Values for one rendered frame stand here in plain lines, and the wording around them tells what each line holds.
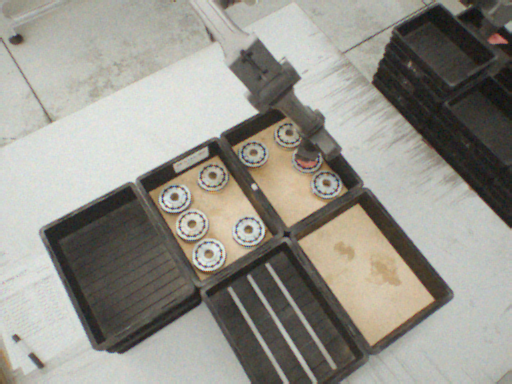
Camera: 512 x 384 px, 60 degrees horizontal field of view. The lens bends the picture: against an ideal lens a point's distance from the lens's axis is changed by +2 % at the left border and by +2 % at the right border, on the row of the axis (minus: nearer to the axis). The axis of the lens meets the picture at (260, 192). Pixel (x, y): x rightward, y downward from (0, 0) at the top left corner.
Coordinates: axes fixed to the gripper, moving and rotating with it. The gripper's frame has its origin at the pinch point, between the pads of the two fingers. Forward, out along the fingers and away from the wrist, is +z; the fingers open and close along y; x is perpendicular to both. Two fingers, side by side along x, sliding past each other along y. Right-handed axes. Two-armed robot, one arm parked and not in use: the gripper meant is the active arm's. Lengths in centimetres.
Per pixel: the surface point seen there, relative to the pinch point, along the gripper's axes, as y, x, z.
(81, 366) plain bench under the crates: -84, 44, 16
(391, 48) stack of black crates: 91, -19, 39
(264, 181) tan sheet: -11.7, 10.9, 3.9
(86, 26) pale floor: 86, 162, 87
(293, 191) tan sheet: -11.7, 0.7, 4.0
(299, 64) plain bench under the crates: 49, 17, 18
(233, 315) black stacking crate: -56, 5, 4
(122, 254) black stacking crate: -50, 44, 3
